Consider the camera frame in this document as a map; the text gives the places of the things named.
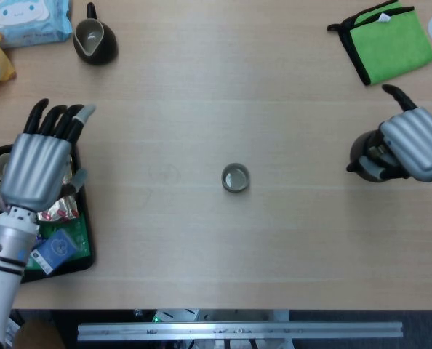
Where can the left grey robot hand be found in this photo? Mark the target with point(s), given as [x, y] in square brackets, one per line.
[34, 171]

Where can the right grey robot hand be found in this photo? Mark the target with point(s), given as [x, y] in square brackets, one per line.
[416, 141]

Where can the small grey tea cup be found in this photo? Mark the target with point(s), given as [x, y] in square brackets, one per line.
[236, 178]

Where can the silver foil tea pack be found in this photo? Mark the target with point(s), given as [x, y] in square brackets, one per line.
[61, 211]

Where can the black plastic tray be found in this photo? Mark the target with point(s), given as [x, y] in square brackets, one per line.
[87, 218]

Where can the green paper packet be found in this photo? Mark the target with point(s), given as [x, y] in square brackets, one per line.
[82, 232]

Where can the blue box with white logo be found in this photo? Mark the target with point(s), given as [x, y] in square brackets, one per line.
[56, 251]

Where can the green microfiber cloth black trim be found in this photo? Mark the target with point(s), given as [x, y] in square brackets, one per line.
[390, 47]

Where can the dark pitcher with beige inside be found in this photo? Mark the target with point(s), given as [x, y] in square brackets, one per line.
[105, 51]

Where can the blue wet wipes pack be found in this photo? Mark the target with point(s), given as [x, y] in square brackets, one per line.
[27, 22]

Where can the brown round seat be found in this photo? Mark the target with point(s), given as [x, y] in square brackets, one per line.
[41, 336]

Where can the aluminium rail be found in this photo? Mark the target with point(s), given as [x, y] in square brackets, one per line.
[238, 331]

